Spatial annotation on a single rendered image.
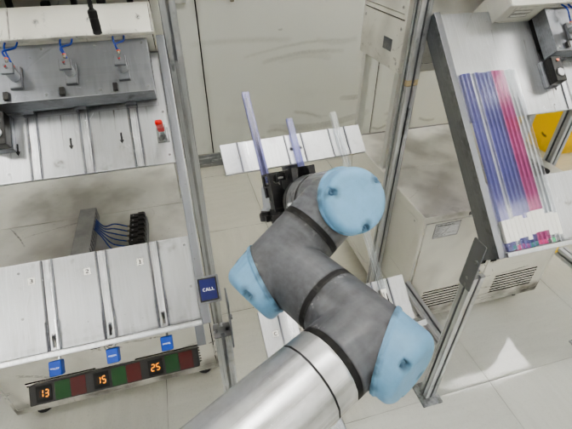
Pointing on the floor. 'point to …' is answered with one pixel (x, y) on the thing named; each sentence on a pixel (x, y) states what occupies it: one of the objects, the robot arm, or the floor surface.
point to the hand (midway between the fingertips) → (274, 212)
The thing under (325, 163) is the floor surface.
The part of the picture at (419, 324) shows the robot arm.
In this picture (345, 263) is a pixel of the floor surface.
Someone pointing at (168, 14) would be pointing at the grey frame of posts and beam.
